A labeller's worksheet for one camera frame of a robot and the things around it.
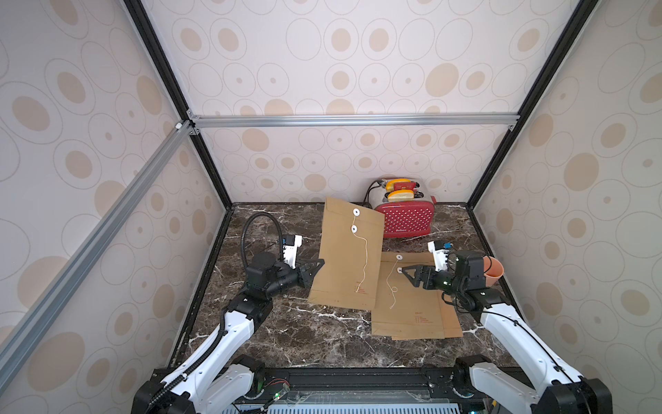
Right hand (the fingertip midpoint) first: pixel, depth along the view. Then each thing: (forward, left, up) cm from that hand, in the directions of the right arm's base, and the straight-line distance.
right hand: (410, 272), depth 81 cm
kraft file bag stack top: (-6, +1, -14) cm, 16 cm away
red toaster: (+25, -2, +1) cm, 26 cm away
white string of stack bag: (+1, +3, -14) cm, 14 cm away
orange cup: (+8, -32, -10) cm, 34 cm away
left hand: (-4, +25, +9) cm, 27 cm away
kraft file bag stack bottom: (-11, -14, -14) cm, 23 cm away
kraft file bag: (+6, +19, +4) cm, 20 cm away
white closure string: (+10, +18, +8) cm, 22 cm away
